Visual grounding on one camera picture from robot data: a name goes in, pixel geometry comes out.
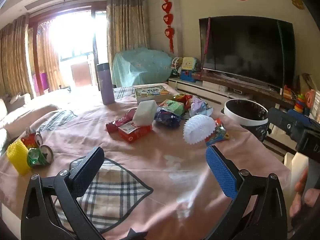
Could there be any red heart hanging decoration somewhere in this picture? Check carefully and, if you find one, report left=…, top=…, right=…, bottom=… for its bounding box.
left=161, top=0, right=175, bottom=53

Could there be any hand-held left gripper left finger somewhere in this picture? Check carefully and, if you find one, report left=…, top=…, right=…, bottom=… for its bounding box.
left=21, top=146, right=105, bottom=240

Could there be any white ball toy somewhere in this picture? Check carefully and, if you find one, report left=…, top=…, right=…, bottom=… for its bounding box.
left=171, top=57, right=184, bottom=77

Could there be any purple thermos bottle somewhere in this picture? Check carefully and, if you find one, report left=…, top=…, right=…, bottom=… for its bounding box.
left=96, top=63, right=116, bottom=105

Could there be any dark blue snack bag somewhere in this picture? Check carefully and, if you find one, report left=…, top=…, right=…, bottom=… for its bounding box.
left=154, top=109, right=182, bottom=128

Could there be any purple paper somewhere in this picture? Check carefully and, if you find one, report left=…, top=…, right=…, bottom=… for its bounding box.
left=190, top=96, right=213, bottom=117

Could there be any green drink carton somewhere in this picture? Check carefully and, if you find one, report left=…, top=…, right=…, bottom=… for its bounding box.
left=159, top=99, right=185, bottom=117

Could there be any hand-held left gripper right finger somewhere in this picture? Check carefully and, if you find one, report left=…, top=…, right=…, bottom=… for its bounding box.
left=205, top=145, right=288, bottom=240

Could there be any stacking ring toy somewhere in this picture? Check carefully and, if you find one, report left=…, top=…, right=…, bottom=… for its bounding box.
left=294, top=94, right=306, bottom=113

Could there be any crushed red can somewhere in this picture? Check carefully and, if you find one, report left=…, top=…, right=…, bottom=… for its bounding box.
left=21, top=131, right=43, bottom=148

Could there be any white rimmed trash bin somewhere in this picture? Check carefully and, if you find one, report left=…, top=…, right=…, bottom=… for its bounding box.
left=223, top=99, right=269, bottom=142

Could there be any yellow teal toy cube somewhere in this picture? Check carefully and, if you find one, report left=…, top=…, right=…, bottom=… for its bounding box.
left=182, top=57, right=200, bottom=72

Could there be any gold wall sticker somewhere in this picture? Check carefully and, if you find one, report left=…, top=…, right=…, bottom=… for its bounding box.
left=289, top=0, right=305, bottom=10

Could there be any white television stand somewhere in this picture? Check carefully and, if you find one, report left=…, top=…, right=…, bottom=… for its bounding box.
left=168, top=71, right=300, bottom=120

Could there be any white foam block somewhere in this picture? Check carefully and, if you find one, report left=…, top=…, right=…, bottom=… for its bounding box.
left=132, top=100, right=158, bottom=126

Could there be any crushed green can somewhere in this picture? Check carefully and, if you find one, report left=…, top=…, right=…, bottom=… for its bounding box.
left=27, top=144, right=54, bottom=167

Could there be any beige patterned curtain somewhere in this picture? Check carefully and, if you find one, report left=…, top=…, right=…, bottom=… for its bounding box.
left=0, top=15, right=33, bottom=98
left=37, top=21, right=64, bottom=90
left=106, top=0, right=150, bottom=63

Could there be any light sofa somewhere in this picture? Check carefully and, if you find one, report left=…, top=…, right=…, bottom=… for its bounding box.
left=0, top=92, right=60, bottom=153

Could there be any red snack box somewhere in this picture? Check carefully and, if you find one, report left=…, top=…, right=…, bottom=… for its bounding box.
left=117, top=120, right=153, bottom=143

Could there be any large picture book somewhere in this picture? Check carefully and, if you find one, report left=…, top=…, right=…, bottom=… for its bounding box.
left=134, top=85, right=175, bottom=105

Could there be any brown chair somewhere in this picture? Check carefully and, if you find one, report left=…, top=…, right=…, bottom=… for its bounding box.
left=71, top=62, right=92, bottom=87

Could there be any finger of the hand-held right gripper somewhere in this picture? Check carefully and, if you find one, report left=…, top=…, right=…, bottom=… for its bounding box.
left=267, top=107, right=308, bottom=143

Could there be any pink snack wrapper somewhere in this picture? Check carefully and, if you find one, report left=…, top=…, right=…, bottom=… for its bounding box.
left=105, top=109, right=138, bottom=133

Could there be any teal dust cover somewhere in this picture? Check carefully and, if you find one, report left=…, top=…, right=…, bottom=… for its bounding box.
left=112, top=47, right=175, bottom=87

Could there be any blue toy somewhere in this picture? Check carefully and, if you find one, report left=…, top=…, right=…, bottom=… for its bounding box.
left=180, top=70, right=197, bottom=82

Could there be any yellow foam fruit net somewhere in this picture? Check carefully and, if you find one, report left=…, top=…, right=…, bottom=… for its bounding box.
left=6, top=141, right=32, bottom=175

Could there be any black television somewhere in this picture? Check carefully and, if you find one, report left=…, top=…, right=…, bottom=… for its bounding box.
left=199, top=16, right=296, bottom=88

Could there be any red snack packet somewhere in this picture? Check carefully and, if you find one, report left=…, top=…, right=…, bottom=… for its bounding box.
left=172, top=93, right=193, bottom=105

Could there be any colourful snack wrapper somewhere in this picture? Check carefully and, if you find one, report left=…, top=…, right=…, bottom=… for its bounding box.
left=205, top=118, right=230, bottom=147

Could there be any person's right hand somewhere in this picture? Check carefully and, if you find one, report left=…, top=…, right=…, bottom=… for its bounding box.
left=289, top=166, right=320, bottom=218

